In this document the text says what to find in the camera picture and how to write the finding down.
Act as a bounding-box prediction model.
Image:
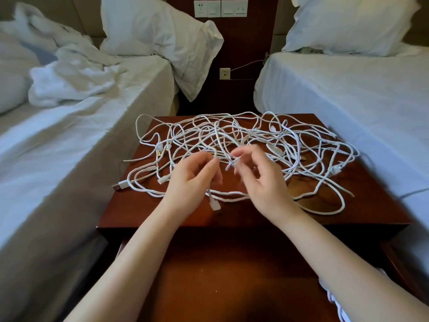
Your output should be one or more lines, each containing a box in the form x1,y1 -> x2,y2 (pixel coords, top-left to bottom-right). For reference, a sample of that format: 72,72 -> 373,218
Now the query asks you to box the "bed with smooth white sheet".
253,43 -> 429,285

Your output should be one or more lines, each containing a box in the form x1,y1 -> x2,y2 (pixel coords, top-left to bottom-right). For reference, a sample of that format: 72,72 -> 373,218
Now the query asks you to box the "crumpled white duvet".
0,1 -> 129,115

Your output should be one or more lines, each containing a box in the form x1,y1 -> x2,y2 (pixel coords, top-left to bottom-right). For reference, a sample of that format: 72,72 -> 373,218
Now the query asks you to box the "thin wall cable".
230,52 -> 271,81

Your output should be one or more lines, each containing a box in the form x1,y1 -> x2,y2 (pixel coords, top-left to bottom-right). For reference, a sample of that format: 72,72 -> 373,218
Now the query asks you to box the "person's left forearm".
64,202 -> 188,322

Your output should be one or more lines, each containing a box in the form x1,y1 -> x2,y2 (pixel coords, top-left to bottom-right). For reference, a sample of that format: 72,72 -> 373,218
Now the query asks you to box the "white wall socket plate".
194,0 -> 221,18

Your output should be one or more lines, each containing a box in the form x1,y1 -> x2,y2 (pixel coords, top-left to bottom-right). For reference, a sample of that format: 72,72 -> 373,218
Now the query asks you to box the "bed with rumpled white sheet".
0,53 -> 180,322

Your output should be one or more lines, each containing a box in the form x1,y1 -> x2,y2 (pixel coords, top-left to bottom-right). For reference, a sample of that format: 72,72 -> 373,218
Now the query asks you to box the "tangle of white cords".
112,111 -> 361,216

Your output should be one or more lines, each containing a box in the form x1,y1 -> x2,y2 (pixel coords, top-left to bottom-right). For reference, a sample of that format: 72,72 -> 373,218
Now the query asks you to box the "person's right forearm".
273,205 -> 429,322

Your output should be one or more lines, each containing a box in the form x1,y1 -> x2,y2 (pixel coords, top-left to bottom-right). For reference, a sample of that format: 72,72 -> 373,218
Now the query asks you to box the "brown wooden nightstand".
97,113 -> 413,243

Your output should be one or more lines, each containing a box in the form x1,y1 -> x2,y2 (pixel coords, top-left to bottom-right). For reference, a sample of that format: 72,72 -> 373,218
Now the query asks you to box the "dark wooden wall panel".
166,0 -> 279,115

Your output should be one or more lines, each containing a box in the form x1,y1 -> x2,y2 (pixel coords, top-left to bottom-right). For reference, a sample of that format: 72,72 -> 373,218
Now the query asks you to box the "white pillow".
100,0 -> 224,103
282,0 -> 421,57

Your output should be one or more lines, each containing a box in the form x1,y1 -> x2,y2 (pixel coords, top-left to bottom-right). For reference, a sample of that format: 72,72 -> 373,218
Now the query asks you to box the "white light switch plate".
221,0 -> 249,18

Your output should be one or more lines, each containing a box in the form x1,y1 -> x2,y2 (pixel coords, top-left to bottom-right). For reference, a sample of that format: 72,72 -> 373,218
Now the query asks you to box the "person's left hand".
162,151 -> 223,228

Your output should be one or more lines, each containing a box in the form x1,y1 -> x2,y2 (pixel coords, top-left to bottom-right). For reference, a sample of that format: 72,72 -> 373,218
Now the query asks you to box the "person's right hand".
231,145 -> 302,227

